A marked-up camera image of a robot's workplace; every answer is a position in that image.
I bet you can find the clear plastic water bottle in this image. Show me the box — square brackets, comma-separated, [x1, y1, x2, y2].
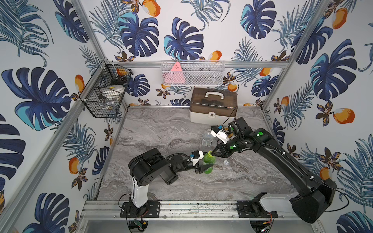
[202, 129, 218, 147]

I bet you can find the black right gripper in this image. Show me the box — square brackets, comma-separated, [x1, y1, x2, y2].
[209, 137, 244, 159]

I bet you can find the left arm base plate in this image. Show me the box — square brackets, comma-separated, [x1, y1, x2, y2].
[120, 201, 161, 218]

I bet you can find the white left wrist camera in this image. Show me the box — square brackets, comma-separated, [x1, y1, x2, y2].
[190, 150, 204, 166]

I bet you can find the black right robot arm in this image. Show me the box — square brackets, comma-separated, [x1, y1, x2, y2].
[210, 117, 337, 223]

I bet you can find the green plastic bottle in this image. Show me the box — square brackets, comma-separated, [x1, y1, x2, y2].
[203, 150, 216, 174]

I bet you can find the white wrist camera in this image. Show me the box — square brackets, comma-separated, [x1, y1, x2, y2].
[211, 129, 229, 144]
[190, 150, 204, 166]

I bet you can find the aluminium front rail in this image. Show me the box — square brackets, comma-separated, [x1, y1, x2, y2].
[80, 201, 300, 220]

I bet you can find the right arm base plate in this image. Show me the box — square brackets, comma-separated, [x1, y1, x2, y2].
[236, 201, 278, 218]

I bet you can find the brown lid storage box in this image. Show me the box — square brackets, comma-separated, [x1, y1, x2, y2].
[189, 87, 238, 126]

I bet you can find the black wire basket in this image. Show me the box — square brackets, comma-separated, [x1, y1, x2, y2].
[79, 61, 133, 118]

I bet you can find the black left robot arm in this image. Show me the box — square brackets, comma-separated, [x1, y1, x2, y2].
[128, 148, 214, 210]

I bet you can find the pink triangle card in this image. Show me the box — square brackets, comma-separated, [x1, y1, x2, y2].
[164, 62, 186, 84]

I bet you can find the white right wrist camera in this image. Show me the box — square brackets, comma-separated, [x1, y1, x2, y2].
[211, 129, 229, 144]

